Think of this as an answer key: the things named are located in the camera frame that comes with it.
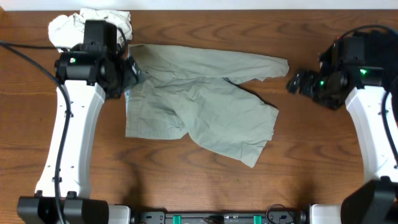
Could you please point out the white black folded shirt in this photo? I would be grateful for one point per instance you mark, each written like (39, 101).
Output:
(68, 31)

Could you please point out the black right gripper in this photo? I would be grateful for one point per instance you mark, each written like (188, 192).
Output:
(310, 77)

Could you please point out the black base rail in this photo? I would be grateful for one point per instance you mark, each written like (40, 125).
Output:
(271, 216)

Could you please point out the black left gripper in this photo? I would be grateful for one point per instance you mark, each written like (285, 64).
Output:
(130, 72)

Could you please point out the khaki green shorts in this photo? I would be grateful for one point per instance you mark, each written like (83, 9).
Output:
(197, 92)

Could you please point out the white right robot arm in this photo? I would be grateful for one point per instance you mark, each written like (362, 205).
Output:
(369, 104)

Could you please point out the black garment with white marks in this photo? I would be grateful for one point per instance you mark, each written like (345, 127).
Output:
(380, 50)

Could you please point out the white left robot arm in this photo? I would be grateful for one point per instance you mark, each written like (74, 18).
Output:
(62, 194)

